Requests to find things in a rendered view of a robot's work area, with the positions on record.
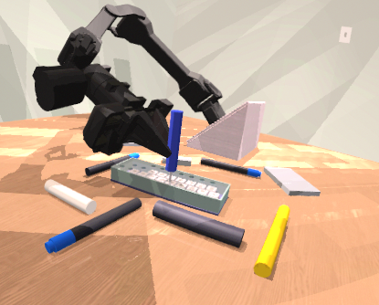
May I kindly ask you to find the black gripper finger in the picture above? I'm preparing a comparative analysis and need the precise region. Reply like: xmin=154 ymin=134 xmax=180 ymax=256
xmin=151 ymin=109 xmax=169 ymax=144
xmin=116 ymin=111 xmax=172 ymax=158

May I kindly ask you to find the blue stylus with silver tip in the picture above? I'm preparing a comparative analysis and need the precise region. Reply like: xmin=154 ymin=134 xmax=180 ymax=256
xmin=165 ymin=110 xmax=184 ymax=182

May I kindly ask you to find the white cylinder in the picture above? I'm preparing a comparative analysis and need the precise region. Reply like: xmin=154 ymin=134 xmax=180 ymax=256
xmin=44 ymin=180 xmax=97 ymax=215

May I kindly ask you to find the yellow cylinder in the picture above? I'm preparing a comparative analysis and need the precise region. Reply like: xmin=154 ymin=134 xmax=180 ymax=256
xmin=253 ymin=205 xmax=290 ymax=278

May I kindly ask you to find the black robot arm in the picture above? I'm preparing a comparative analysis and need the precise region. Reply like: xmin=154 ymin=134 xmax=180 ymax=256
xmin=32 ymin=4 xmax=226 ymax=127

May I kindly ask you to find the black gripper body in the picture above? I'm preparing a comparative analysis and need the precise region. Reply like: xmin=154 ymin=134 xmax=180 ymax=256
xmin=82 ymin=79 xmax=174 ymax=150

